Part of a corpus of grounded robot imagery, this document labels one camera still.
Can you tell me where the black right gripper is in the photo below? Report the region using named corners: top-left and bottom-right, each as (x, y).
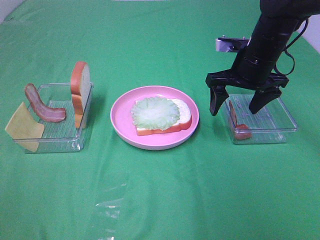
top-left (205, 48), bottom-right (289, 116)

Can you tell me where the bacon strip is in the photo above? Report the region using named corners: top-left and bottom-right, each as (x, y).
top-left (24, 83), bottom-right (67, 123)
top-left (228, 100), bottom-right (252, 141)

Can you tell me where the bread slice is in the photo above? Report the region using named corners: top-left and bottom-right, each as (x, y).
top-left (135, 98), bottom-right (192, 136)
top-left (70, 61), bottom-right (91, 129)

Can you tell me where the green lettuce leaf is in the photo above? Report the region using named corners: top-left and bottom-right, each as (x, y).
top-left (131, 97), bottom-right (181, 131)

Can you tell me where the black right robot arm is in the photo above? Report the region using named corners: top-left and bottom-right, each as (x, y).
top-left (205, 0), bottom-right (320, 116)

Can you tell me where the right clear plastic tray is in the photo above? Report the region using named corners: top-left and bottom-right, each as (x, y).
top-left (222, 94), bottom-right (298, 145)

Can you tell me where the clear plastic tray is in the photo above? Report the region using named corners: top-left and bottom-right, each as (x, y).
top-left (222, 94), bottom-right (298, 145)
top-left (12, 83), bottom-right (94, 154)

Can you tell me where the pink round plate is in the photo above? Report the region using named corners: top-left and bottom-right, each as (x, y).
top-left (110, 85), bottom-right (200, 151)

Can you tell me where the clear plastic film sheet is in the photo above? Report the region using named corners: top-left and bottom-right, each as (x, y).
top-left (85, 172), bottom-right (129, 240)

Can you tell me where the left clear plastic tray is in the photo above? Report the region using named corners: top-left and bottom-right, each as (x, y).
top-left (12, 83), bottom-right (94, 154)

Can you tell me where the yellow cheese slice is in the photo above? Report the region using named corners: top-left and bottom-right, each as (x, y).
top-left (5, 102), bottom-right (45, 153)

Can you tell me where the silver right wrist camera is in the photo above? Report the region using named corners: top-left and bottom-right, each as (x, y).
top-left (215, 36), bottom-right (250, 53)

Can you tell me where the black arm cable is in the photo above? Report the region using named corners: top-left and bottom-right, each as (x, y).
top-left (273, 17), bottom-right (310, 76)

